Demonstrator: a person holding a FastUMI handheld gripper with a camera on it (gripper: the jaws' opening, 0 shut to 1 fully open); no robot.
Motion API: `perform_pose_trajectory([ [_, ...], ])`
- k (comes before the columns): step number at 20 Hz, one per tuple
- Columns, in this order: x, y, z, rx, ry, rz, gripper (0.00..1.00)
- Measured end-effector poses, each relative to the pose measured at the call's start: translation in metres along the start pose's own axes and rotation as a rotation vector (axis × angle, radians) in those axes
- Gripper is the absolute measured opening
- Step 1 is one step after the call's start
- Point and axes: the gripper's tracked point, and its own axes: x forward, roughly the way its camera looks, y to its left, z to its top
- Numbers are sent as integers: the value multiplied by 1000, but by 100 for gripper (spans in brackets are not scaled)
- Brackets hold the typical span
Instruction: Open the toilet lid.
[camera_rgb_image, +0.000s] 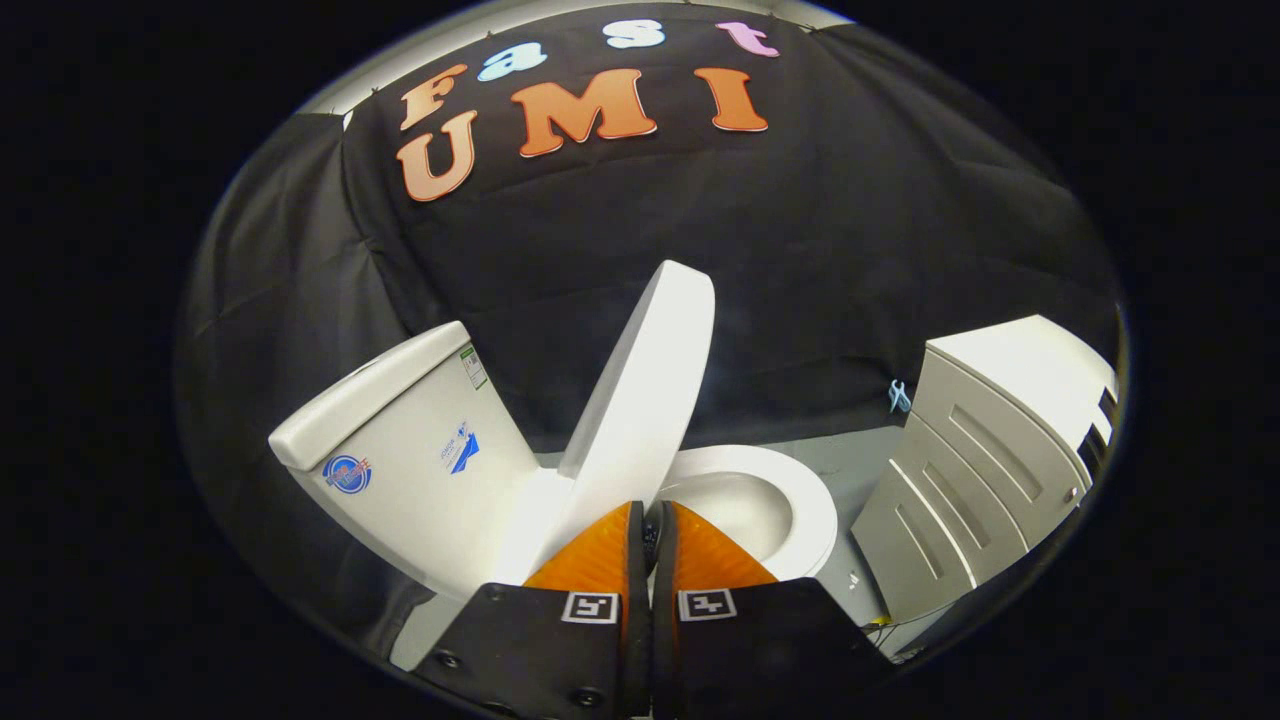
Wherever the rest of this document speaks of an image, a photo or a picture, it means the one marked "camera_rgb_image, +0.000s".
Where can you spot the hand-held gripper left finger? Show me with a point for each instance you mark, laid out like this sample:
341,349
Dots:
600,650

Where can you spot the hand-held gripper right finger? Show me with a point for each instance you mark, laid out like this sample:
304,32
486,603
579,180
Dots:
720,650

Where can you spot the black round lift tab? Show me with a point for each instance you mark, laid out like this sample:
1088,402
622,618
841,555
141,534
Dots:
651,535

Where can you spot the white toilet lid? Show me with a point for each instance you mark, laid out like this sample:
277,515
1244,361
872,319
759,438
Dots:
645,400

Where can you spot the white toilet bowl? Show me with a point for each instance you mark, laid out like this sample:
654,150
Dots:
735,510

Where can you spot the blue plastic clip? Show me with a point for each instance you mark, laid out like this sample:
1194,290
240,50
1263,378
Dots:
899,397

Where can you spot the white panelled cabinet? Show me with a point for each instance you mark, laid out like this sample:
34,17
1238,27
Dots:
990,460

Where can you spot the black backdrop cloth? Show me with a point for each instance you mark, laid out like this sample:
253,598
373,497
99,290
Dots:
800,260

